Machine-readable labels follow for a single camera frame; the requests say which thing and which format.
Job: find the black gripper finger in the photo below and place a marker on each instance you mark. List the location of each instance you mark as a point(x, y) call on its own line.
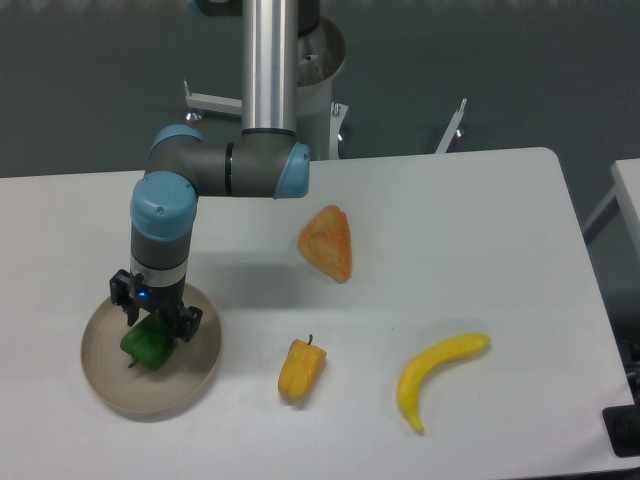
point(186, 322)
point(124, 290)

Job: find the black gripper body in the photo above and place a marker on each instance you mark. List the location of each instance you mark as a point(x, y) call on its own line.
point(165, 301)

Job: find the green bell pepper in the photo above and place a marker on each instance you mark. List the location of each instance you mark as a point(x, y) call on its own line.
point(150, 342)

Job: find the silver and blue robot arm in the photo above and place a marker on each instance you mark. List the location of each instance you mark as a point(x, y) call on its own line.
point(267, 162)

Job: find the beige round plate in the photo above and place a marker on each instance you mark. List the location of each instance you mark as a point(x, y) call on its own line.
point(137, 392)

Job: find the yellow bell pepper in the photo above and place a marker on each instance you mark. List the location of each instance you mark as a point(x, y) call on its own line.
point(301, 369)

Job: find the orange triangular bread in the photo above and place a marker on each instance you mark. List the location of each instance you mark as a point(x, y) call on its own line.
point(325, 243)

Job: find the yellow banana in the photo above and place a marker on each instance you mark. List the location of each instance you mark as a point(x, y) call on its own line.
point(453, 349)

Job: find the black device at table edge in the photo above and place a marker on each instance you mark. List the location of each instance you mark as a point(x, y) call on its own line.
point(622, 425)

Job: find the white side table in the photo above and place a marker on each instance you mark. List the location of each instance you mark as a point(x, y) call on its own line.
point(626, 175)

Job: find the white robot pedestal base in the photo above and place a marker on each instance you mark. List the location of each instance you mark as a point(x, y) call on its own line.
point(321, 54)

